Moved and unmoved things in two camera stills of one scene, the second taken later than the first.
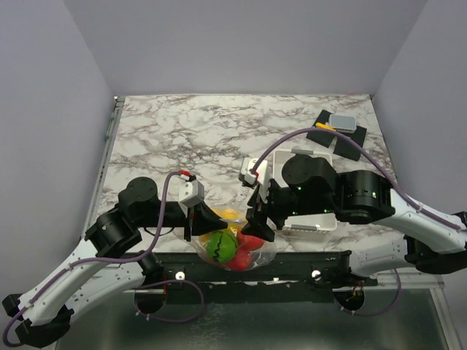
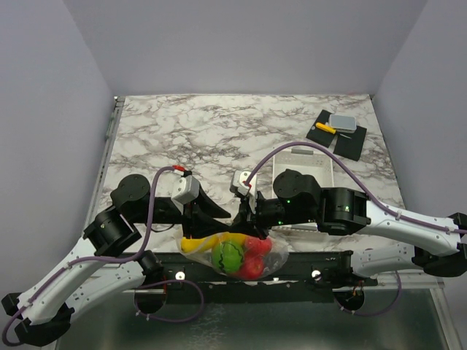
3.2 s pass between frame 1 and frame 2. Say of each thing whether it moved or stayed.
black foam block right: stayed
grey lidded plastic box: stayed
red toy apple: moved
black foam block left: stayed
